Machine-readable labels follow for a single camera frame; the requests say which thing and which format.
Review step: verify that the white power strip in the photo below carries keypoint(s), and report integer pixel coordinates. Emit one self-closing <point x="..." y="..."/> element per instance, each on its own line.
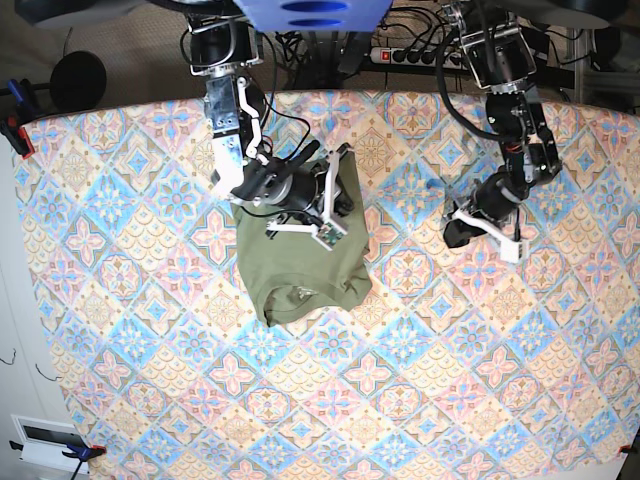
<point x="401" y="56"/>

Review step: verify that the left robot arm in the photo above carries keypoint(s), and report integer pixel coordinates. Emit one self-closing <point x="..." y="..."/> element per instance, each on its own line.
<point x="495" y="51"/>

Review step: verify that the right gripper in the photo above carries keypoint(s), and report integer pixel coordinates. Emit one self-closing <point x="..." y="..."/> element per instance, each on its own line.
<point x="307" y="194"/>

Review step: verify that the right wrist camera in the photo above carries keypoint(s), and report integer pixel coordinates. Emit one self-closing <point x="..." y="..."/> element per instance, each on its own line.
<point x="328" y="235"/>

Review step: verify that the black round stool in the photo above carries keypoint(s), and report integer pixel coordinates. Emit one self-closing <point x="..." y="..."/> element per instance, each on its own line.
<point x="78" y="82"/>

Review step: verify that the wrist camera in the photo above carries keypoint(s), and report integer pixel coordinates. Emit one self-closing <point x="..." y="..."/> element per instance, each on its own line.
<point x="512" y="251"/>
<point x="328" y="235"/>

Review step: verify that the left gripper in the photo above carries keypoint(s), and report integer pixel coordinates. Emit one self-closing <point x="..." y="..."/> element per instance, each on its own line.
<point x="491" y="203"/>

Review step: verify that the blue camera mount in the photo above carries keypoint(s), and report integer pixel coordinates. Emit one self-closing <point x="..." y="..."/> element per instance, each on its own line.
<point x="319" y="15"/>

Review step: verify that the patterned tablecloth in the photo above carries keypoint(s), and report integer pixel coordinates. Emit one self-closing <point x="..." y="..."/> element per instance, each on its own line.
<point x="456" y="365"/>

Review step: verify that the upper left table clamp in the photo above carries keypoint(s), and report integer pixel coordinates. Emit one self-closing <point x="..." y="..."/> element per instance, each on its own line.
<point x="12" y="126"/>

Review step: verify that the white floor outlet box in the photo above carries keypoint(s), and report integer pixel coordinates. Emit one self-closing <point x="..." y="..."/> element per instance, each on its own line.
<point x="47" y="432"/>

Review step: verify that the lower left table clamp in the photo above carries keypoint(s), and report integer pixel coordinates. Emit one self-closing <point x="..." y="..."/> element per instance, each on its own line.
<point x="80" y="453"/>

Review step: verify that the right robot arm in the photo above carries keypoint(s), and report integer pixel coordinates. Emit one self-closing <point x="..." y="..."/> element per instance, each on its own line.
<point x="219" y="46"/>

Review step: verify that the green t-shirt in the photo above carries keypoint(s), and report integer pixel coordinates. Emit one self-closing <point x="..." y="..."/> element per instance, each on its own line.
<point x="291" y="275"/>

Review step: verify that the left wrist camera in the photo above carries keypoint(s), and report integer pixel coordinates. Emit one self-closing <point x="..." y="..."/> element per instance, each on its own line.
<point x="512" y="251"/>

